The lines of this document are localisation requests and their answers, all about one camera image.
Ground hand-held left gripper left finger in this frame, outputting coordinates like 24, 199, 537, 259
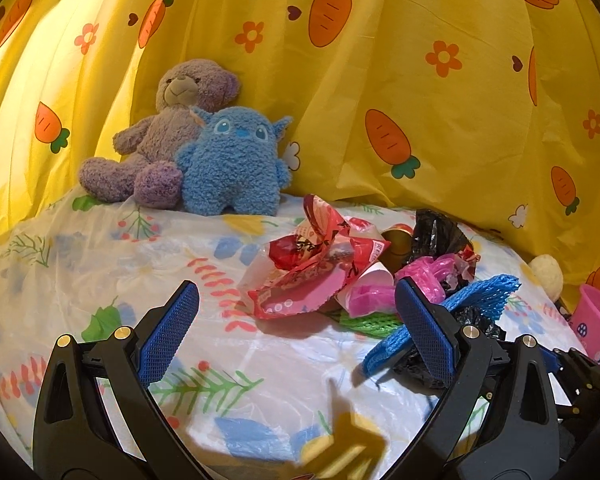
32, 280, 216, 480

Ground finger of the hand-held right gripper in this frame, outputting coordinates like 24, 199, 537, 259
541, 346, 600, 413

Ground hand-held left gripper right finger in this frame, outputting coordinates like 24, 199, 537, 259
380, 277, 563, 480

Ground pink plastic bin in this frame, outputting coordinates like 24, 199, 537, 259
570, 284, 600, 371

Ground green foam net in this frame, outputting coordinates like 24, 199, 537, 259
337, 310, 407, 339

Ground pink plastic bag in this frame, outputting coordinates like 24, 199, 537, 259
350, 255, 461, 318

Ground blue foam net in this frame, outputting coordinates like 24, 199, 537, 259
362, 275, 521, 376

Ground black plastic bag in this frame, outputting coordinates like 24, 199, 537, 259
392, 208, 506, 391

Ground floral plastic tablecloth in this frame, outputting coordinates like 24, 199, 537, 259
0, 192, 588, 480

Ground white paper cup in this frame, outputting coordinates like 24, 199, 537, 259
350, 260, 397, 311

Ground red cup with gold inside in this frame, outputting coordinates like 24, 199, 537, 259
380, 225, 417, 271

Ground cream plush ball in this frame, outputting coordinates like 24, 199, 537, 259
527, 254, 563, 297

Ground large red snack bag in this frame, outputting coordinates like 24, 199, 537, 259
247, 194, 393, 320

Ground blue plush monster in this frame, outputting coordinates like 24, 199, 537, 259
175, 105, 293, 217

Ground purple teddy bear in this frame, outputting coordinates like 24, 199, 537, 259
78, 58, 242, 209

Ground yellow carrot print curtain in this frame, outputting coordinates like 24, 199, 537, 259
0, 0, 600, 311

